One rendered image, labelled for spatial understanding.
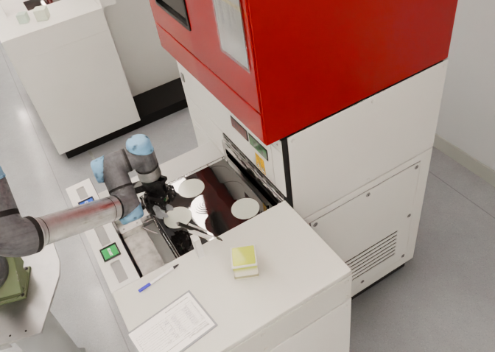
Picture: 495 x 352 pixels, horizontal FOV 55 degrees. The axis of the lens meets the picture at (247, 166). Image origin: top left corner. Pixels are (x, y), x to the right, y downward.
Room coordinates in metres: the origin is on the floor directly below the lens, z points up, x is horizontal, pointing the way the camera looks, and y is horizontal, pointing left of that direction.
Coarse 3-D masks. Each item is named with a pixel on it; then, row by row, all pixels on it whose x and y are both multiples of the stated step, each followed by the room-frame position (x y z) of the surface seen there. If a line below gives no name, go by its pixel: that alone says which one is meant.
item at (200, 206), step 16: (224, 160) 1.43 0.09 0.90; (192, 176) 1.37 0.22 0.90; (208, 176) 1.35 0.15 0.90; (224, 176) 1.34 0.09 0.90; (176, 192) 1.29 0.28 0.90; (208, 192) 1.26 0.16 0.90; (224, 192) 1.25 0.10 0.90; (240, 192) 1.24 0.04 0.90; (192, 208) 1.20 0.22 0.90; (208, 208) 1.18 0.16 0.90; (224, 208) 1.17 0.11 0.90; (192, 224) 1.12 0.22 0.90; (208, 224) 1.11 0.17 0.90; (224, 224) 1.10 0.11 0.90; (240, 224) 1.08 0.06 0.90; (176, 240) 1.06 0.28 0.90; (208, 240) 1.04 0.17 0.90
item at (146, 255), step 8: (120, 224) 1.20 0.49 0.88; (144, 232) 1.14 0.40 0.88; (128, 240) 1.12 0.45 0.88; (136, 240) 1.11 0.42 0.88; (144, 240) 1.10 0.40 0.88; (128, 248) 1.09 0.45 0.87; (136, 248) 1.07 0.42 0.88; (144, 248) 1.07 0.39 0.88; (152, 248) 1.06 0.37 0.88; (136, 256) 1.04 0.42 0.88; (144, 256) 1.03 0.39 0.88; (152, 256) 1.03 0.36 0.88; (160, 256) 1.02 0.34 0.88; (144, 264) 1.00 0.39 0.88; (152, 264) 0.99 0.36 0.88; (160, 264) 0.99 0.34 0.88; (144, 272) 0.97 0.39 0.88
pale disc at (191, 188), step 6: (186, 180) 1.35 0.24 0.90; (192, 180) 1.34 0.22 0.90; (198, 180) 1.34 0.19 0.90; (180, 186) 1.32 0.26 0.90; (186, 186) 1.31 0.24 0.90; (192, 186) 1.31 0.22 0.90; (198, 186) 1.30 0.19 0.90; (180, 192) 1.29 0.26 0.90; (186, 192) 1.28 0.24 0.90; (192, 192) 1.28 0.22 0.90; (198, 192) 1.27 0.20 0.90
